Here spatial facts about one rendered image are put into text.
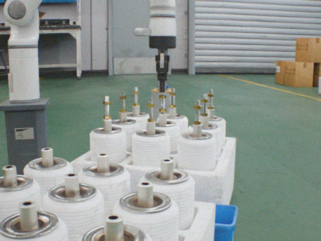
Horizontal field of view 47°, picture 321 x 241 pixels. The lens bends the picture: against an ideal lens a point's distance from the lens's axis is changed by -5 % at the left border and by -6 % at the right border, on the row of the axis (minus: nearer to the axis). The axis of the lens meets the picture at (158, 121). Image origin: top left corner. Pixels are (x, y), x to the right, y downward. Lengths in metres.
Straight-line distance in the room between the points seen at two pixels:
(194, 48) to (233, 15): 0.88
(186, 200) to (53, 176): 0.25
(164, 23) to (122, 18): 5.17
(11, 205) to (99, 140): 0.42
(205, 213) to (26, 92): 0.74
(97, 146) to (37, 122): 0.29
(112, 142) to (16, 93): 0.40
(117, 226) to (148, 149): 0.53
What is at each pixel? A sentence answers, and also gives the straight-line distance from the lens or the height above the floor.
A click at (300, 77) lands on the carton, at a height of 0.13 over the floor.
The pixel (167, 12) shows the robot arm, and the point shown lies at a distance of 1.05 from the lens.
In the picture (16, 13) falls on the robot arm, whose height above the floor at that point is 0.57.
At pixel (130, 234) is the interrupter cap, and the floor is 0.25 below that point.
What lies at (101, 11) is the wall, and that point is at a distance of 6.21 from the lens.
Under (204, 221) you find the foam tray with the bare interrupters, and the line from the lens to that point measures 0.67.
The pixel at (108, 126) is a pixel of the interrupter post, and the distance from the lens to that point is 1.01.
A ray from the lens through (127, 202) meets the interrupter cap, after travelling 0.56.
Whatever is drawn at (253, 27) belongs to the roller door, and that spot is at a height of 0.79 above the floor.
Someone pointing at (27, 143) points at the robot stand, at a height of 0.18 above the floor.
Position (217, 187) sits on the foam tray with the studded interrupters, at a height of 0.15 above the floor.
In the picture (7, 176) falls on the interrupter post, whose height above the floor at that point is 0.27.
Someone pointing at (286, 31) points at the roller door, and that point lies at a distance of 6.98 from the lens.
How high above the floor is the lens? 0.47
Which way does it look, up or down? 11 degrees down
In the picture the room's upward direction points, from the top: straight up
